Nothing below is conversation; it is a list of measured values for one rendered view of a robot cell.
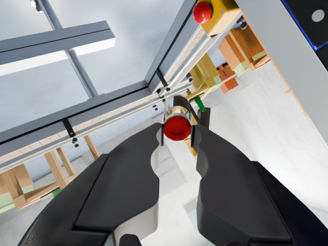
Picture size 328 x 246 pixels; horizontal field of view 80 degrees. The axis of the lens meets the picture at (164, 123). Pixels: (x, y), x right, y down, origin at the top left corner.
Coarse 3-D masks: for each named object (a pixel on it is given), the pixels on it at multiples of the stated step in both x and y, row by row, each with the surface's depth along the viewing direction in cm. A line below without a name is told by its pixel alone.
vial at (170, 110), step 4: (172, 96) 17; (168, 100) 17; (172, 100) 16; (168, 104) 16; (172, 104) 16; (164, 108) 17; (168, 108) 15; (172, 108) 15; (176, 108) 15; (180, 108) 15; (184, 108) 15; (164, 112) 16; (168, 112) 15; (172, 112) 15; (176, 112) 15; (180, 112) 15; (184, 112) 15; (188, 112) 15; (164, 116) 15; (168, 116) 14; (184, 116) 14; (188, 116) 15; (164, 120) 15
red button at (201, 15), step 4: (196, 4) 39; (200, 4) 39; (204, 4) 38; (208, 4) 39; (196, 8) 39; (200, 8) 39; (204, 8) 38; (208, 8) 39; (192, 12) 41; (196, 12) 40; (200, 12) 39; (204, 12) 39; (208, 12) 39; (196, 16) 40; (200, 16) 39; (204, 16) 39; (208, 16) 39; (196, 20) 41; (200, 20) 40; (204, 20) 40; (208, 20) 41
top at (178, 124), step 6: (168, 120) 14; (174, 120) 14; (180, 120) 14; (186, 120) 14; (168, 126) 14; (174, 126) 14; (180, 126) 14; (186, 126) 14; (168, 132) 14; (174, 132) 14; (180, 132) 14; (186, 132) 14; (168, 138) 14; (174, 138) 14; (180, 138) 14; (186, 138) 14
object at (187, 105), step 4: (176, 96) 17; (180, 96) 17; (176, 100) 16; (180, 100) 16; (184, 100) 17; (176, 104) 15; (180, 104) 15; (184, 104) 16; (188, 104) 17; (188, 108) 16
